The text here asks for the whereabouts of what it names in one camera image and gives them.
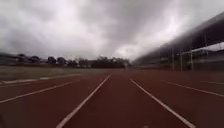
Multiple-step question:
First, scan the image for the row of trees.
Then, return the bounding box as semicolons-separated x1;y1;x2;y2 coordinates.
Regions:
0;53;132;70

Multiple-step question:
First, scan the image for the red running track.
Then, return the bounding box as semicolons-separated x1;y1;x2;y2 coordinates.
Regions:
0;69;224;128

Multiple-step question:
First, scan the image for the green grass field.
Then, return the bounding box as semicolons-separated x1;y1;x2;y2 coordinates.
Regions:
0;65;111;82

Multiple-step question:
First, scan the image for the pale kerb strip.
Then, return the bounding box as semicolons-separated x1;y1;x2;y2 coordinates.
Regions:
0;73;82;85

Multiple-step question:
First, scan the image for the grandstand building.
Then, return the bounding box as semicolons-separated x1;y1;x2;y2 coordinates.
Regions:
132;11;224;72

